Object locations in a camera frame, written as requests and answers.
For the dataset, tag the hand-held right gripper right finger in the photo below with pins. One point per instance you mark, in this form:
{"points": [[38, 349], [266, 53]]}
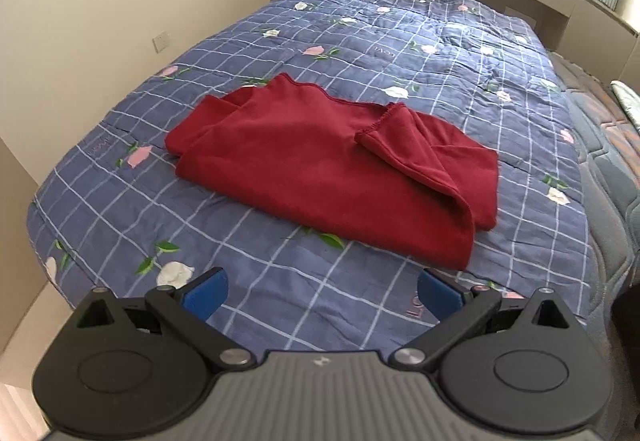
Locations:
{"points": [[437, 293]]}

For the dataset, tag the blue checked floral quilt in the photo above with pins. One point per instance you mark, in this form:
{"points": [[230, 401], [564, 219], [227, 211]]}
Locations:
{"points": [[200, 46]]}

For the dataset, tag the white floral pillow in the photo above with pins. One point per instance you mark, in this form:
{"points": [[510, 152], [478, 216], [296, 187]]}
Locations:
{"points": [[627, 101]]}

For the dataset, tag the red long-sleeve shirt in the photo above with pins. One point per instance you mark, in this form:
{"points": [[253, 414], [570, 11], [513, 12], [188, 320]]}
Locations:
{"points": [[310, 156]]}

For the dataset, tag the white wall socket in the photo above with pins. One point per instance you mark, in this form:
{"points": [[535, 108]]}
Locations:
{"points": [[161, 42]]}

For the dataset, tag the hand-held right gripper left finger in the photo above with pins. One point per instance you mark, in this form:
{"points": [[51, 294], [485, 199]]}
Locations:
{"points": [[205, 293]]}

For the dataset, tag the grey quilted mattress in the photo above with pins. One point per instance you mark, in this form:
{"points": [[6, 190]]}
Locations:
{"points": [[607, 181]]}

